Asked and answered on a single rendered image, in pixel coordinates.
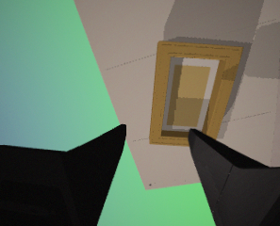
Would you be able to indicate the brown wooden picture frame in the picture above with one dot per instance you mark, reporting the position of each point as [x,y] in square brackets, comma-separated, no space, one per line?
[192,87]

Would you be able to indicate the grey flat rectangular board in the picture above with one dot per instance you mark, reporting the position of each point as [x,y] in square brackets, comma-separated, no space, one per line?
[123,35]

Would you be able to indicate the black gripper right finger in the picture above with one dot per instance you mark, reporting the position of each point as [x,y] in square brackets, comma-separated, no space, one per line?
[239,190]

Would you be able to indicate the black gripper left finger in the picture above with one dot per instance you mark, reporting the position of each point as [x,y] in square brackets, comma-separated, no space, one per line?
[83,174]

